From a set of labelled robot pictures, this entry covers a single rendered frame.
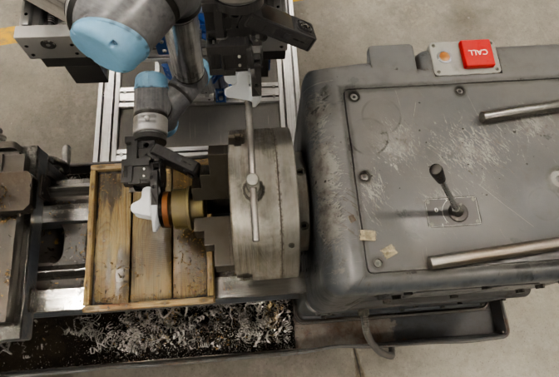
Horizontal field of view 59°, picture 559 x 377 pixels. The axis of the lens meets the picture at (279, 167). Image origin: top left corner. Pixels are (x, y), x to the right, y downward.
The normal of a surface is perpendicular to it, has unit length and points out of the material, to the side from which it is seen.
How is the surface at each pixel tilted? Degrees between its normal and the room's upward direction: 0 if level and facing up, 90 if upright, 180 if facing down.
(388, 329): 0
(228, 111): 0
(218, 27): 70
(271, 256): 55
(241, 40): 20
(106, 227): 0
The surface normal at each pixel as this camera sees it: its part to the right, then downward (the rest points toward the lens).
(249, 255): 0.07, 0.54
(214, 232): 0.02, -0.47
